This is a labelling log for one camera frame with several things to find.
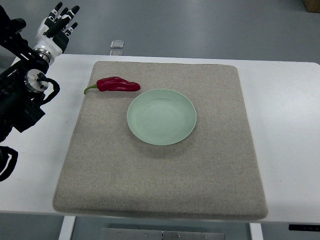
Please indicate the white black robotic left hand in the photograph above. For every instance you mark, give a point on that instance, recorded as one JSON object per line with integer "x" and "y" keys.
{"x": 54, "y": 32}

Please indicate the red chili pepper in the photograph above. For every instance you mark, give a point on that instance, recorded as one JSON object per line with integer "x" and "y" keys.
{"x": 114, "y": 83}

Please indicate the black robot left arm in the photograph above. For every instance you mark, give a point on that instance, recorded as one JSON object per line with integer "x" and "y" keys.
{"x": 24, "y": 88}

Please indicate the light green plate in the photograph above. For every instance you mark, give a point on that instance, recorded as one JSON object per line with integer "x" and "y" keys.
{"x": 161, "y": 117}

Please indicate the clear floor socket cover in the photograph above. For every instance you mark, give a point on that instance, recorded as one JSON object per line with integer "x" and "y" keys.
{"x": 117, "y": 44}

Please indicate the white table leg left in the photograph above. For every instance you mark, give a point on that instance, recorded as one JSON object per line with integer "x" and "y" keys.
{"x": 67, "y": 228}

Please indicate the white table leg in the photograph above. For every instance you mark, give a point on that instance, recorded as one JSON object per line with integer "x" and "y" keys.
{"x": 67, "y": 228}
{"x": 256, "y": 231}

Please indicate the beige felt mat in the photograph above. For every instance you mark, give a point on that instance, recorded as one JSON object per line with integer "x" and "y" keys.
{"x": 180, "y": 147}

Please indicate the cardboard box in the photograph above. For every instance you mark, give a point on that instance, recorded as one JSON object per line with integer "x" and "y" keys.
{"x": 312, "y": 6}

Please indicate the white table leg right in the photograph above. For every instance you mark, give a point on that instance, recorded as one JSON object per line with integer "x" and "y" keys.
{"x": 256, "y": 231}

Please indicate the black table control panel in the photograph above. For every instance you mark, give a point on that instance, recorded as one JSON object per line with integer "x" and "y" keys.
{"x": 304, "y": 227}

